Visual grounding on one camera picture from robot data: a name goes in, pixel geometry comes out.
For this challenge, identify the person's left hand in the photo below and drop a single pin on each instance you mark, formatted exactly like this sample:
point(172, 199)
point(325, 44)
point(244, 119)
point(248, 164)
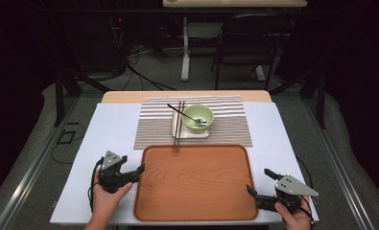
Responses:
point(105, 202)

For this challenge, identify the white desk with metal legs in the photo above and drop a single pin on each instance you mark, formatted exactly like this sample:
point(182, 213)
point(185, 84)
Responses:
point(235, 3)

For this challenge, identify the white table sheet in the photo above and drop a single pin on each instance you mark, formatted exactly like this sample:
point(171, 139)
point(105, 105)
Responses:
point(113, 127)

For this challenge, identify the white square plate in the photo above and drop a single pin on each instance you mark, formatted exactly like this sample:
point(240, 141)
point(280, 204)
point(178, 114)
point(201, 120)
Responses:
point(190, 134)

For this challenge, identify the striped placemat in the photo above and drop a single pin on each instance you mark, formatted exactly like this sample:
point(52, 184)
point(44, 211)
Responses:
point(228, 127)

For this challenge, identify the black folding chair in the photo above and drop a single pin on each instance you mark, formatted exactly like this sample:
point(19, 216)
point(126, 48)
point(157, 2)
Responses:
point(251, 38)

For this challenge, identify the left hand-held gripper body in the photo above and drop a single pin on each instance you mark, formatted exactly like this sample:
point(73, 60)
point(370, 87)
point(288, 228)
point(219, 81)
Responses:
point(111, 159)

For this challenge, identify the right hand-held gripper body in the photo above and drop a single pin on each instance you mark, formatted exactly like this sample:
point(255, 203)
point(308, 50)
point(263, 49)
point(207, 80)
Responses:
point(294, 187)

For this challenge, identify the aluminium floor rail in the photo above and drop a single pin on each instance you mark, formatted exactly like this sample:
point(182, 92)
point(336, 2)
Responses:
point(337, 166)
point(33, 166)

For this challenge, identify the black metal frame stand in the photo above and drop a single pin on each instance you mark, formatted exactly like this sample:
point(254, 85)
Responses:
point(320, 96)
point(59, 96)

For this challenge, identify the green bowl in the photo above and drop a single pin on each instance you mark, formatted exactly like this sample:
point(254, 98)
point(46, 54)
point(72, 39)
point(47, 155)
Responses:
point(206, 111)

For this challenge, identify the brown wooden tray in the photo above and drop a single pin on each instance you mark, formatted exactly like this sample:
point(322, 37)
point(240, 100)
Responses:
point(195, 185)

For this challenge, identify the person's right hand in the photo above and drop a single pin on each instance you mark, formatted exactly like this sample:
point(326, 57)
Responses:
point(297, 220)

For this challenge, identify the dark equipment with red light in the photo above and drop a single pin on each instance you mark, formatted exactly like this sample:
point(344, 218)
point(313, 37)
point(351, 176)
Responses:
point(117, 35)

